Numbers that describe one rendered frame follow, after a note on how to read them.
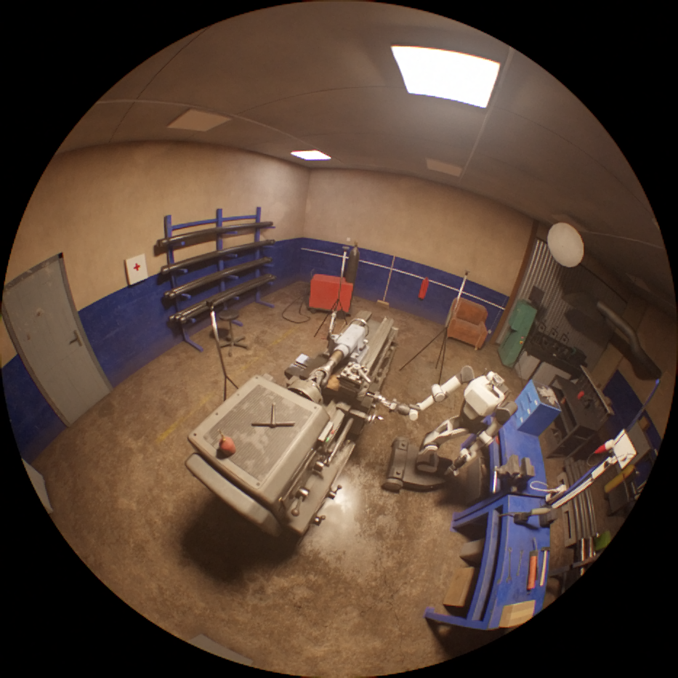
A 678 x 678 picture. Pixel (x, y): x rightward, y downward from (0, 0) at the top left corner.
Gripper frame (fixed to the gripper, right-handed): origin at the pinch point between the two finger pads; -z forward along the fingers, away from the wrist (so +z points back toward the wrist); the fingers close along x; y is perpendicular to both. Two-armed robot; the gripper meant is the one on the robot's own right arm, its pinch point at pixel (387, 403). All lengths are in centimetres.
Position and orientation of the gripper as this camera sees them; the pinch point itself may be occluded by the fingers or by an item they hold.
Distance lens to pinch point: 180.0
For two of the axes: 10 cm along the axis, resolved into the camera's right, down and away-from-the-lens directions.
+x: -3.4, 9.4, 0.2
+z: 9.0, 3.3, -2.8
